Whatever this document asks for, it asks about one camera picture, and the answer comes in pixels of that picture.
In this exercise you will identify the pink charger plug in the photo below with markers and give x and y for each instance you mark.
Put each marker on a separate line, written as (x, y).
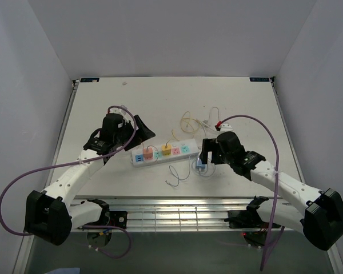
(148, 153)

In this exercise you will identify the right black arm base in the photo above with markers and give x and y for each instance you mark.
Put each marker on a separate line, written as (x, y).
(249, 218)

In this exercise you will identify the blue corner label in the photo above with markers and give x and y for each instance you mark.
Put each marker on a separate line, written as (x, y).
(259, 79)
(89, 80)

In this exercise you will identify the white colourful power strip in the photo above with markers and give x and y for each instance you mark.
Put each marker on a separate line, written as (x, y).
(180, 150)

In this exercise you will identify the yellow charger plug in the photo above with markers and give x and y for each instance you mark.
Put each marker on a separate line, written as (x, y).
(166, 150)

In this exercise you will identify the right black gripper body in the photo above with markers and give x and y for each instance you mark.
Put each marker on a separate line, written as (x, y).
(211, 145)

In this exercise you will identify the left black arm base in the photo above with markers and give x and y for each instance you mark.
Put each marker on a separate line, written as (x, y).
(114, 219)

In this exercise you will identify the right blue corner label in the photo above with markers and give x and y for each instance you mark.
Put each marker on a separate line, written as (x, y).
(259, 79)

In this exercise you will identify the blue cloth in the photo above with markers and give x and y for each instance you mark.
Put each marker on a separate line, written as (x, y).
(65, 271)

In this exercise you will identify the blue charger plug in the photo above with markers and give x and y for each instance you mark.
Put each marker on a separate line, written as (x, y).
(199, 166)

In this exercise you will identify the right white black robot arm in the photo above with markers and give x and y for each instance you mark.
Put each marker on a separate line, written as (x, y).
(317, 214)

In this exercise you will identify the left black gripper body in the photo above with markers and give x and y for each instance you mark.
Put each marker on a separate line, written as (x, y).
(124, 137)

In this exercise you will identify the left blue corner label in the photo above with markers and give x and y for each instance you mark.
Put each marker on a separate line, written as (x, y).
(89, 80)

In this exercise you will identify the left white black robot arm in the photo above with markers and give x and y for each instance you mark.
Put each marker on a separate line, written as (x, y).
(50, 214)

